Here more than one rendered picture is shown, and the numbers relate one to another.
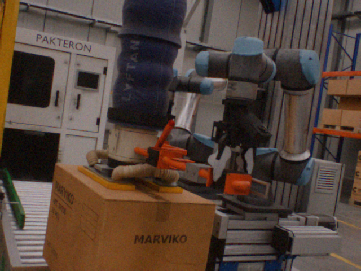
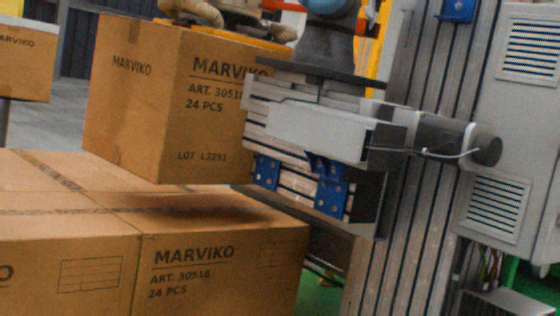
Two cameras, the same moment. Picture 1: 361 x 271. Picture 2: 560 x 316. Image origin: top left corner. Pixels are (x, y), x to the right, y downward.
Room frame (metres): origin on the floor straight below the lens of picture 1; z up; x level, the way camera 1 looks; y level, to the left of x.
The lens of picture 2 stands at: (1.30, -1.65, 1.00)
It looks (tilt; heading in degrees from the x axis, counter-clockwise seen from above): 8 degrees down; 69
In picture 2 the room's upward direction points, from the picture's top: 12 degrees clockwise
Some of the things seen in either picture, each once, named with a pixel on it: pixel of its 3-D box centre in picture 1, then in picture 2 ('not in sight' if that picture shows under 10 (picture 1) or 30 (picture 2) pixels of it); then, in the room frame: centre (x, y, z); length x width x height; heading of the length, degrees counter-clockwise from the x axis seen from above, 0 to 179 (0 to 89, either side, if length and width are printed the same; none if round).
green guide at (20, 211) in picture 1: (6, 190); not in sight; (3.12, 1.25, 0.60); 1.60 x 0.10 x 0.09; 27
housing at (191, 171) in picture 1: (200, 173); not in sight; (1.14, -0.08, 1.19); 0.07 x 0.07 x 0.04; 31
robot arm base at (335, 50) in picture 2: (256, 190); (326, 47); (1.70, -0.35, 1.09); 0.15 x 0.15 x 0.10
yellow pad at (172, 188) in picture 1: (150, 176); (249, 36); (1.59, 0.08, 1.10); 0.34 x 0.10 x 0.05; 31
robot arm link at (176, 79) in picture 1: (168, 79); not in sight; (1.92, 0.08, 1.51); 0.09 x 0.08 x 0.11; 162
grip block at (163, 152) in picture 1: (164, 158); not in sight; (1.33, 0.03, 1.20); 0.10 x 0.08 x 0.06; 121
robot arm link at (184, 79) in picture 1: (179, 83); not in sight; (2.01, 0.03, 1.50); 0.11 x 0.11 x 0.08; 72
